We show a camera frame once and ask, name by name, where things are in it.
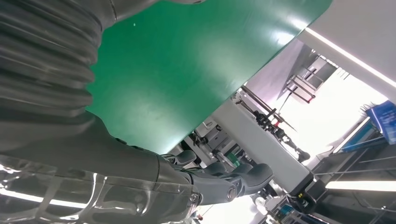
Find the black stand device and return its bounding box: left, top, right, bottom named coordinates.
left=240, top=85, right=311, bottom=162

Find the metal rack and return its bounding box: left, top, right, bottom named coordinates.
left=283, top=56, right=339, bottom=105

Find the blue box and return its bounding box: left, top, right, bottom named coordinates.
left=366, top=100, right=396, bottom=145

